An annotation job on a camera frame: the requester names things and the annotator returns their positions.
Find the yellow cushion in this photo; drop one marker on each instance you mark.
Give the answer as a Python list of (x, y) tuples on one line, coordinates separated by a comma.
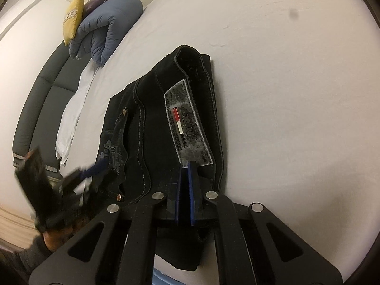
[(73, 17)]

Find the person's left hand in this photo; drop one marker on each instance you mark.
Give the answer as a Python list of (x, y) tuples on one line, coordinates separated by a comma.
[(59, 239)]

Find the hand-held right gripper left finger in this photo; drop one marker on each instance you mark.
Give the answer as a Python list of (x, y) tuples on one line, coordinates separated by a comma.
[(139, 231)]

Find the dark grey headboard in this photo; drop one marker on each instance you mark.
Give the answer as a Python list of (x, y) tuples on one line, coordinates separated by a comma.
[(38, 101)]

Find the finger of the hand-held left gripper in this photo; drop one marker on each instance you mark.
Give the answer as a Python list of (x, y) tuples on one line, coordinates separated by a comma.
[(96, 169)]

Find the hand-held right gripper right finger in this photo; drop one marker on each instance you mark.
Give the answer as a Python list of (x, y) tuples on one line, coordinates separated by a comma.
[(225, 231)]

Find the black pants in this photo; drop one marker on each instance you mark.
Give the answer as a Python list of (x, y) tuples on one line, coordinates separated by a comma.
[(142, 142)]

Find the blue folded duvet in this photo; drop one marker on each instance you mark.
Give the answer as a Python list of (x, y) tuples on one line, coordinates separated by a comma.
[(109, 23)]

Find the person's left forearm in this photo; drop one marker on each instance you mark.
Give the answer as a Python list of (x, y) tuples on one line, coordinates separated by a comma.
[(28, 253)]

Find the white pillow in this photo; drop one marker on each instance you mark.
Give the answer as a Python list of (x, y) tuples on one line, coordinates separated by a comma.
[(72, 115)]

